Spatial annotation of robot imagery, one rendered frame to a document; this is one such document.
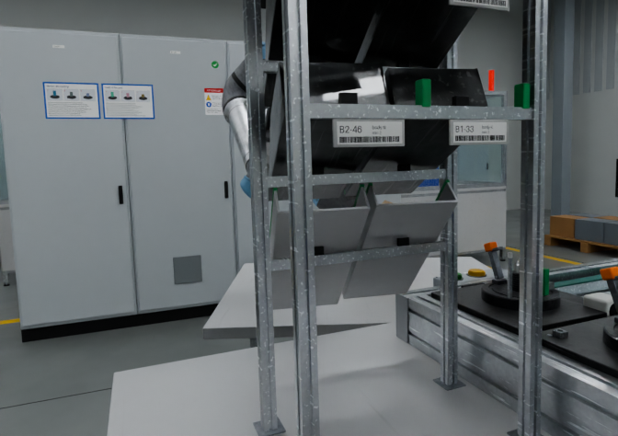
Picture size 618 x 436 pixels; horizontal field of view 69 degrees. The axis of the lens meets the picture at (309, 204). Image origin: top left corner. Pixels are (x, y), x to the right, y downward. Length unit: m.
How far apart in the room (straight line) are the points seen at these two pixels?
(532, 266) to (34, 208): 3.47
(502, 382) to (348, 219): 0.37
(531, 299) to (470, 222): 4.82
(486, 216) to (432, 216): 4.90
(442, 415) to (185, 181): 3.15
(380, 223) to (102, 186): 3.15
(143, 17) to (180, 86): 4.90
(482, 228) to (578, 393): 4.92
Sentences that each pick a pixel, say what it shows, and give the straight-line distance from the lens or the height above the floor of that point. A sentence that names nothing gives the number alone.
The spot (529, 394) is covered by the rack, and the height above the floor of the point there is 0.93.
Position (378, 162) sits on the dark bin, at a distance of 0.70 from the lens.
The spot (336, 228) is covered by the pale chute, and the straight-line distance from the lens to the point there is 0.65.
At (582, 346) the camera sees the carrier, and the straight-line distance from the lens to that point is 0.80.
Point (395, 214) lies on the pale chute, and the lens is 0.69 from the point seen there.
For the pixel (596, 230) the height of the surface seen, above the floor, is 0.29.
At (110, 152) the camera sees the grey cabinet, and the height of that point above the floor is 1.37.
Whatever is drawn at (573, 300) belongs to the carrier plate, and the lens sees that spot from 1.02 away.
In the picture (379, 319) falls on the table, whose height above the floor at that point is 0.86.
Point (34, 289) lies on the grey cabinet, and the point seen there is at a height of 0.39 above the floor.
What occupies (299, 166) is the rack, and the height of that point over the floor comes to 1.25.
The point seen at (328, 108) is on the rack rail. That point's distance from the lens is 0.48.
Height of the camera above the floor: 1.25
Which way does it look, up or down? 5 degrees down
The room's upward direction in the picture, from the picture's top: 2 degrees counter-clockwise
